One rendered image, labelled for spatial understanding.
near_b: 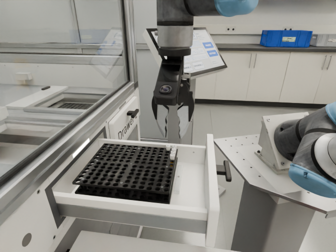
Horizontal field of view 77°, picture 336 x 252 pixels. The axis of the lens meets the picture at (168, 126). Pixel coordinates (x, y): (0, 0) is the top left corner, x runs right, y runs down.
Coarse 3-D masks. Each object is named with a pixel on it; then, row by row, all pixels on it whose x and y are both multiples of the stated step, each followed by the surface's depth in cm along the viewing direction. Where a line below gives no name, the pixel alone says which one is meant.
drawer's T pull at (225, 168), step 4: (224, 160) 54; (216, 164) 52; (224, 164) 52; (228, 164) 52; (216, 168) 51; (220, 168) 51; (224, 168) 51; (228, 168) 51; (216, 172) 50; (220, 172) 50; (224, 172) 50; (228, 172) 49; (228, 176) 48; (228, 180) 48
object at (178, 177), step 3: (180, 165) 62; (177, 168) 61; (180, 168) 61; (177, 171) 60; (180, 171) 60; (177, 174) 59; (180, 174) 59; (177, 177) 57; (180, 177) 57; (177, 180) 56; (180, 180) 57; (177, 183) 55; (174, 186) 54; (177, 186) 54; (174, 189) 53; (177, 189) 53; (174, 192) 53; (177, 192) 53
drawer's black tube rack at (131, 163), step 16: (112, 144) 63; (96, 160) 56; (112, 160) 56; (128, 160) 56; (144, 160) 61; (160, 160) 56; (176, 160) 61; (80, 176) 50; (96, 176) 50; (112, 176) 55; (128, 176) 50; (144, 176) 50; (160, 176) 54; (80, 192) 49; (96, 192) 49; (112, 192) 49; (128, 192) 50; (144, 192) 50; (160, 192) 46
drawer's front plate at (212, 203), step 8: (208, 136) 61; (208, 144) 57; (208, 152) 54; (208, 160) 51; (208, 168) 48; (208, 176) 46; (216, 176) 46; (208, 184) 44; (216, 184) 43; (208, 192) 43; (216, 192) 41; (208, 200) 41; (216, 200) 39; (208, 208) 40; (216, 208) 38; (208, 216) 39; (216, 216) 38; (208, 224) 40; (216, 224) 39; (208, 232) 41; (208, 240) 42
